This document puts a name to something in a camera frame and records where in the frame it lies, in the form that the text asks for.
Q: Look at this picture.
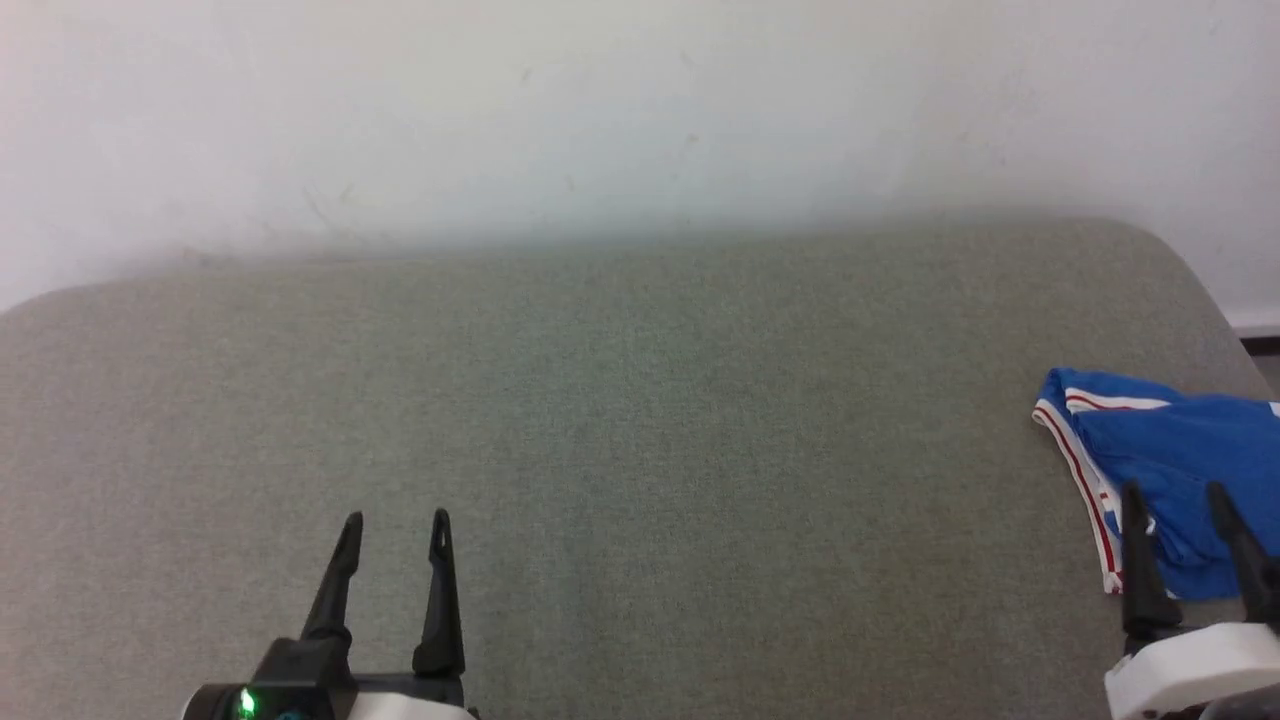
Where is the grey-green fabric sofa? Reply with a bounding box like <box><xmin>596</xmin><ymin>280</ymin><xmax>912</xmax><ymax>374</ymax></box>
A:
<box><xmin>0</xmin><ymin>215</ymin><xmax>1280</xmax><ymax>720</ymax></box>

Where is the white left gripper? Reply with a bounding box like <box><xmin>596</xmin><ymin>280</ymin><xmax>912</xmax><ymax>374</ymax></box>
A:
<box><xmin>183</xmin><ymin>507</ymin><xmax>481</xmax><ymax>720</ymax></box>

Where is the blue white red sports jersey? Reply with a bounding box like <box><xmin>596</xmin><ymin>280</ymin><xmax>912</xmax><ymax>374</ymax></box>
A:
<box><xmin>1031</xmin><ymin>367</ymin><xmax>1280</xmax><ymax>603</ymax></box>

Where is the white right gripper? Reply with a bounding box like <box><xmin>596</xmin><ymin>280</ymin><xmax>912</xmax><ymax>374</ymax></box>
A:
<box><xmin>1104</xmin><ymin>479</ymin><xmax>1280</xmax><ymax>720</ymax></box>

